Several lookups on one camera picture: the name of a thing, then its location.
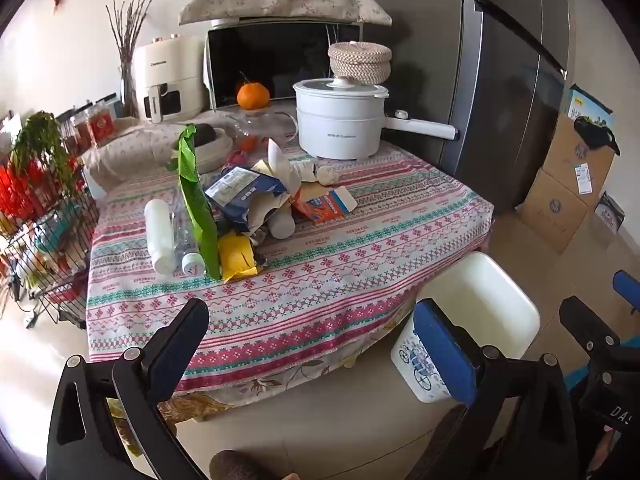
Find grey refrigerator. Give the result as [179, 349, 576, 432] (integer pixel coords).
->
[362, 0, 571, 216]

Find green snack bag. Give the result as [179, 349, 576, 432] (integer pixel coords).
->
[177, 124, 222, 281]

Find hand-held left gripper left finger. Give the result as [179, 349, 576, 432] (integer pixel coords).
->
[46, 299, 211, 480]

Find blue snack packet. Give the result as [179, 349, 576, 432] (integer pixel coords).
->
[204, 166, 288, 221]

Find person's right hand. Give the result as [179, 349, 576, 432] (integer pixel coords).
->
[592, 427, 618, 478]

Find floral oven cover cloth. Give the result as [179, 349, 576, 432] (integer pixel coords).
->
[178, 0, 393, 27]

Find dark green pumpkin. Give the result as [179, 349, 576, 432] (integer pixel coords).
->
[172, 122, 217, 150]

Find glass teapot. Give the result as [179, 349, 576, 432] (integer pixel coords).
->
[227, 107, 301, 150]

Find small printed box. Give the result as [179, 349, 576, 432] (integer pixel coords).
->
[595, 192, 626, 233]

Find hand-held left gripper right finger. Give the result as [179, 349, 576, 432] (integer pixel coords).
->
[407, 298, 581, 480]

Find blue printed box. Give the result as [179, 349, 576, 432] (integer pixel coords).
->
[567, 84, 615, 131]

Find black bag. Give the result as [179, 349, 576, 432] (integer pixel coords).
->
[572, 116, 621, 156]

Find green hanging plant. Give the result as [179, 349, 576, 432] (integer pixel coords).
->
[10, 111, 81, 201]

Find white floral cloth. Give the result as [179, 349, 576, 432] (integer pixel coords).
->
[80, 115, 221, 186]

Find black wire rack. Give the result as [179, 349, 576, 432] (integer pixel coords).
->
[0, 110, 101, 331]

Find white plastic bin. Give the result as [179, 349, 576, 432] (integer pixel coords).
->
[390, 251, 542, 404]

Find brown fuzzy object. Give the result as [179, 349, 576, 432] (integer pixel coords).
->
[209, 450, 268, 480]

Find cream air fryer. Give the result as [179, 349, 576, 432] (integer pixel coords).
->
[132, 34, 208, 123]

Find clear plastic bottle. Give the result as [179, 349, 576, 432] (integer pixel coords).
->
[170, 205, 206, 277]

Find orange paper carton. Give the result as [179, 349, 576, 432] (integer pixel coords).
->
[290, 186, 358, 223]

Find person's dark clothing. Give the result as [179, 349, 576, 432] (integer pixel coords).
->
[407, 400, 640, 480]

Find black microwave oven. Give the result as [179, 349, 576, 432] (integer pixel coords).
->
[204, 20, 361, 111]

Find large orange mandarin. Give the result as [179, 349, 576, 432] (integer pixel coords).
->
[236, 72, 272, 111]

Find patterned striped tablecloth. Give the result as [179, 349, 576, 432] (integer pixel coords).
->
[85, 125, 496, 411]

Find vase of dried twigs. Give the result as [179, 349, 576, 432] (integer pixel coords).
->
[105, 0, 163, 118]

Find white ceramic bowl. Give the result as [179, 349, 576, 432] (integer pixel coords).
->
[175, 127, 235, 176]

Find yellow wrapper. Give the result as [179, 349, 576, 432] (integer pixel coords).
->
[217, 230, 261, 283]

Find white yogurt bottle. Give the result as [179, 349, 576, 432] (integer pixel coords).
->
[144, 199, 177, 275]

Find white electric cooking pot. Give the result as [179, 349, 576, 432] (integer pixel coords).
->
[292, 78, 460, 161]

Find woven lidded basket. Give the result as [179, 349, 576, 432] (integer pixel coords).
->
[327, 41, 393, 86]

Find red packets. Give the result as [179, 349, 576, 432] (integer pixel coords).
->
[0, 160, 53, 233]

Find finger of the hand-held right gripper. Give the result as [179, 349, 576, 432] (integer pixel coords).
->
[559, 296, 623, 361]
[614, 270, 640, 311]

